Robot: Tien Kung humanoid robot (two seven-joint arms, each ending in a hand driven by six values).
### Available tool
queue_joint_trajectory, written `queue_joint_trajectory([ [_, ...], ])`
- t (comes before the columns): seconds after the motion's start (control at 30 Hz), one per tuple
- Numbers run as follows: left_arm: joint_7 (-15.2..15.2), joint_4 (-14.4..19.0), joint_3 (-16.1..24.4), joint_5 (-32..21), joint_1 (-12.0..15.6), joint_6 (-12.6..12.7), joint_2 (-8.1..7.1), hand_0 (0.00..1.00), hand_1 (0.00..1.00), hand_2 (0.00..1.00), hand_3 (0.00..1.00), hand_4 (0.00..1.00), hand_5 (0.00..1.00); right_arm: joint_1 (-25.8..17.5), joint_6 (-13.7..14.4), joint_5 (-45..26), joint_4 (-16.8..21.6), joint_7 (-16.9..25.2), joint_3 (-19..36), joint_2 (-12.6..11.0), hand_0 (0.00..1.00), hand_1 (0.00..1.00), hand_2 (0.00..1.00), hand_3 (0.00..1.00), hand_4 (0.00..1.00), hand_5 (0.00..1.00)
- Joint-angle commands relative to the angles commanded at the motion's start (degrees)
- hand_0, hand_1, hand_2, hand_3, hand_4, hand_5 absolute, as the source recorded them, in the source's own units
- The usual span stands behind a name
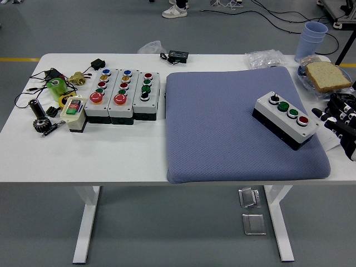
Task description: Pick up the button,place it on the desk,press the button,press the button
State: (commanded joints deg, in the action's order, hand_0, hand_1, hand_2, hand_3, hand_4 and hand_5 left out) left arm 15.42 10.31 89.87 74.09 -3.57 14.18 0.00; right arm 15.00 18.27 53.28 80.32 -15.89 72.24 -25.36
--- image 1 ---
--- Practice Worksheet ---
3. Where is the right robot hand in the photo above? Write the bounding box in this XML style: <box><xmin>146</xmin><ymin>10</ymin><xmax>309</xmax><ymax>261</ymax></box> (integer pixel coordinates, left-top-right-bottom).
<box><xmin>311</xmin><ymin>100</ymin><xmax>356</xmax><ymax>162</ymax></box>

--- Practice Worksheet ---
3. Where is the grey selector three-button control box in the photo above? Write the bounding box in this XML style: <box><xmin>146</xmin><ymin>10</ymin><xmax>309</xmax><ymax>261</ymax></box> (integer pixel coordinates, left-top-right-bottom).
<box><xmin>132</xmin><ymin>71</ymin><xmax>161</xmax><ymax>122</ymax></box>
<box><xmin>252</xmin><ymin>91</ymin><xmax>320</xmax><ymax>151</ymax></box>

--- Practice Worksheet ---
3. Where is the grey five-button emergency stop box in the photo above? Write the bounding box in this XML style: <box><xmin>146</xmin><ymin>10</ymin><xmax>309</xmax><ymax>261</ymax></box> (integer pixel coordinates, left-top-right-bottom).
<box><xmin>107</xmin><ymin>68</ymin><xmax>140</xmax><ymax>125</ymax></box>
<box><xmin>84</xmin><ymin>68</ymin><xmax>120</xmax><ymax>125</ymax></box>

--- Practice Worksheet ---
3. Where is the white card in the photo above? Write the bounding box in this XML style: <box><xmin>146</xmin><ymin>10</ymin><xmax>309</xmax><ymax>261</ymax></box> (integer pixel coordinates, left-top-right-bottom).
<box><xmin>322</xmin><ymin>130</ymin><xmax>342</xmax><ymax>151</ymax></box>

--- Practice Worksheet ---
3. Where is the black ribbed object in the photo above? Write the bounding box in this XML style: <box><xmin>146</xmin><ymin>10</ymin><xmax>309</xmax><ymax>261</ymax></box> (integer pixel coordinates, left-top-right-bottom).
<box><xmin>329</xmin><ymin>93</ymin><xmax>356</xmax><ymax>106</ymax></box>

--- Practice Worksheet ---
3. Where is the clear plastic wrap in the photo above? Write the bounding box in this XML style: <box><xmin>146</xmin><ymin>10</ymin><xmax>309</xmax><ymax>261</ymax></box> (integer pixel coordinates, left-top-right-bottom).
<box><xmin>301</xmin><ymin>72</ymin><xmax>356</xmax><ymax>101</ymax></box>

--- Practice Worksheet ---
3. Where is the white bread slice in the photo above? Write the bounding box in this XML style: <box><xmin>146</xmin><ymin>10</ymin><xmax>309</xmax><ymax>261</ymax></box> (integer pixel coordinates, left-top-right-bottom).
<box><xmin>305</xmin><ymin>61</ymin><xmax>353</xmax><ymax>94</ymax></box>

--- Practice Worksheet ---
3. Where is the blue plate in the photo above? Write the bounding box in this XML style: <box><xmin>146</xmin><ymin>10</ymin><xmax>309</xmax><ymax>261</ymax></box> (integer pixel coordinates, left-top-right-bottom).
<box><xmin>296</xmin><ymin>65</ymin><xmax>353</xmax><ymax>92</ymax></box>

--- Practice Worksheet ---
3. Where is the light blue plastic cup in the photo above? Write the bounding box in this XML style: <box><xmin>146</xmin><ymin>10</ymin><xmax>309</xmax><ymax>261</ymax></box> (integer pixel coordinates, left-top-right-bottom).
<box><xmin>294</xmin><ymin>34</ymin><xmax>325</xmax><ymax>63</ymax></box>
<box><xmin>301</xmin><ymin>29</ymin><xmax>327</xmax><ymax>40</ymax></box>
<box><xmin>303</xmin><ymin>21</ymin><xmax>328</xmax><ymax>36</ymax></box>

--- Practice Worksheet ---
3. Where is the white table leg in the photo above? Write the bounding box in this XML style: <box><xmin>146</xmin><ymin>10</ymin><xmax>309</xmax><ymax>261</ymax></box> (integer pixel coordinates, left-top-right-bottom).
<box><xmin>72</xmin><ymin>185</ymin><xmax>101</xmax><ymax>264</ymax></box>
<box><xmin>264</xmin><ymin>185</ymin><xmax>295</xmax><ymax>262</ymax></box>

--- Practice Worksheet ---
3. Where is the clear plastic blister pack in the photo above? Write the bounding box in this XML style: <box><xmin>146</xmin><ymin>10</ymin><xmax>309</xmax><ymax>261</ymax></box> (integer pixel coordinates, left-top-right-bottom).
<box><xmin>244</xmin><ymin>49</ymin><xmax>286</xmax><ymax>70</ymax></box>

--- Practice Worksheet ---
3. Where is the metal floor plate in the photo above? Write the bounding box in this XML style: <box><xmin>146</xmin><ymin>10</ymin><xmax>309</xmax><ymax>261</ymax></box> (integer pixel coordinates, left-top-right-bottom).
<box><xmin>238</xmin><ymin>187</ymin><xmax>262</xmax><ymax>209</ymax></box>
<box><xmin>241</xmin><ymin>213</ymin><xmax>267</xmax><ymax>236</ymax></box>

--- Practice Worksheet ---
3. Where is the blue-grey quilted mat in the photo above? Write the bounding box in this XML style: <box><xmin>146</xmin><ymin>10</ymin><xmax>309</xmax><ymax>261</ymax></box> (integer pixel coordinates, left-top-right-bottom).
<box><xmin>165</xmin><ymin>66</ymin><xmax>332</xmax><ymax>185</ymax></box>

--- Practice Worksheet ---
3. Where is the black digital panel meter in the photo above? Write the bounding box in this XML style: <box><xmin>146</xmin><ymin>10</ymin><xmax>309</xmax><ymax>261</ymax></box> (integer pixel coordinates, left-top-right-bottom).
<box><xmin>168</xmin><ymin>50</ymin><xmax>190</xmax><ymax>64</ymax></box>

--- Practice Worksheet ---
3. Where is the person's white grey shoe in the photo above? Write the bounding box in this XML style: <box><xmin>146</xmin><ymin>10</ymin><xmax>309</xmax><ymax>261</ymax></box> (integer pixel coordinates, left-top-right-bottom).
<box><xmin>162</xmin><ymin>4</ymin><xmax>187</xmax><ymax>19</ymax></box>

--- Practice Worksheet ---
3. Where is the clear plastic bag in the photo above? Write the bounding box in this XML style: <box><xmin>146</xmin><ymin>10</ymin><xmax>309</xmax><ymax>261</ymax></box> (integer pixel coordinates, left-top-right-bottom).
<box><xmin>137</xmin><ymin>40</ymin><xmax>162</xmax><ymax>55</ymax></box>

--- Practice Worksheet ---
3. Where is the brass valve fitting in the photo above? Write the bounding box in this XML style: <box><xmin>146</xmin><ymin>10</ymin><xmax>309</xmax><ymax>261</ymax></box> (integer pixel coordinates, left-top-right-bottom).
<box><xmin>68</xmin><ymin>71</ymin><xmax>86</xmax><ymax>87</ymax></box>

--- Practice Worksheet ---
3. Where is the yellow tape roll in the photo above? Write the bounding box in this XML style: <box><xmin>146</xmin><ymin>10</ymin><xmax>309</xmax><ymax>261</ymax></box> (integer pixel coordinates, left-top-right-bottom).
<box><xmin>58</xmin><ymin>93</ymin><xmax>75</xmax><ymax>108</ymax></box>

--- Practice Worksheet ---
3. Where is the black pen-shaped tool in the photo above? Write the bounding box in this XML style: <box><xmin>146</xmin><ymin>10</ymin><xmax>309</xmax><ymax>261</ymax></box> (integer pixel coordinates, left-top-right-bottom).
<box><xmin>41</xmin><ymin>120</ymin><xmax>67</xmax><ymax>138</ymax></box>

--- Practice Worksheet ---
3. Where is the green translucent tape roll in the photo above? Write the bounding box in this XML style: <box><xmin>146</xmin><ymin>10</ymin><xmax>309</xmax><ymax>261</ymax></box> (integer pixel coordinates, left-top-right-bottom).
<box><xmin>46</xmin><ymin>77</ymin><xmax>69</xmax><ymax>102</ymax></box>

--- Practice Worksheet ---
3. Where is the black power adapter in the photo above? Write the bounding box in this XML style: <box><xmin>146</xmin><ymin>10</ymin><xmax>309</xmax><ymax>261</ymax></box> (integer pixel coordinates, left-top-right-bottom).
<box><xmin>44</xmin><ymin>68</ymin><xmax>63</xmax><ymax>81</ymax></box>

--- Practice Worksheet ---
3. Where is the black gear with shaft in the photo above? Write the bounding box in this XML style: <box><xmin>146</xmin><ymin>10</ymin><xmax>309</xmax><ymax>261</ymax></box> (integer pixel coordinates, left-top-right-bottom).
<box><xmin>29</xmin><ymin>99</ymin><xmax>52</xmax><ymax>134</ymax></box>

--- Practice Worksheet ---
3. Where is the looped black floor cable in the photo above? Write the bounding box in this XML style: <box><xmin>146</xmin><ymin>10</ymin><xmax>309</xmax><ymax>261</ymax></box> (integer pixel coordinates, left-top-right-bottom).
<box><xmin>288</xmin><ymin>29</ymin><xmax>340</xmax><ymax>56</ymax></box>

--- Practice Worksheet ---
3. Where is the metal equipment frame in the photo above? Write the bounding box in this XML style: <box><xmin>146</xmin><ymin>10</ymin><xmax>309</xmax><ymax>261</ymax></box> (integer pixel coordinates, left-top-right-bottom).
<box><xmin>317</xmin><ymin>0</ymin><xmax>356</xmax><ymax>28</ymax></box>

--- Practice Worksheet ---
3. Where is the long black floor cable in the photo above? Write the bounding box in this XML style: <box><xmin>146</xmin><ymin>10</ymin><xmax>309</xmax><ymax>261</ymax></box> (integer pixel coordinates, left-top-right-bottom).
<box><xmin>200</xmin><ymin>0</ymin><xmax>330</xmax><ymax>24</ymax></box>

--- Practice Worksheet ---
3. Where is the white floor cable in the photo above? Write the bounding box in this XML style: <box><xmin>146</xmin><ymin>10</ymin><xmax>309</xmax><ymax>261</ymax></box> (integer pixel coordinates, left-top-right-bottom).
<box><xmin>212</xmin><ymin>0</ymin><xmax>239</xmax><ymax>11</ymax></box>

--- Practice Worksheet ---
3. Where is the black meter cable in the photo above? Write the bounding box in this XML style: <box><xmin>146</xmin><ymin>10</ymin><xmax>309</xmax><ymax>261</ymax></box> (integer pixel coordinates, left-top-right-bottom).
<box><xmin>160</xmin><ymin>52</ymin><xmax>176</xmax><ymax>66</ymax></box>

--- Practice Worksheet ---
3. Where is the small black module with wires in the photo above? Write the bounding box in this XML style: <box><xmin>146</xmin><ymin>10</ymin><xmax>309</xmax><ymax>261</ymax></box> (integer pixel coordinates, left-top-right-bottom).
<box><xmin>83</xmin><ymin>58</ymin><xmax>106</xmax><ymax>78</ymax></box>

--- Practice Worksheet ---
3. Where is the white switch box green button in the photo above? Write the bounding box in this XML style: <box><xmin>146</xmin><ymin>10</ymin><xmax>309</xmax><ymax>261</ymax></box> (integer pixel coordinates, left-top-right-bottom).
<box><xmin>60</xmin><ymin>95</ymin><xmax>88</xmax><ymax>134</ymax></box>

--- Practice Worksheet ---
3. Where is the thin black cable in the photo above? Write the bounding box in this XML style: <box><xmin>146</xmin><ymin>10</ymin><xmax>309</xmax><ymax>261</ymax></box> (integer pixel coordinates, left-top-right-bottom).
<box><xmin>15</xmin><ymin>71</ymin><xmax>78</xmax><ymax>110</ymax></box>

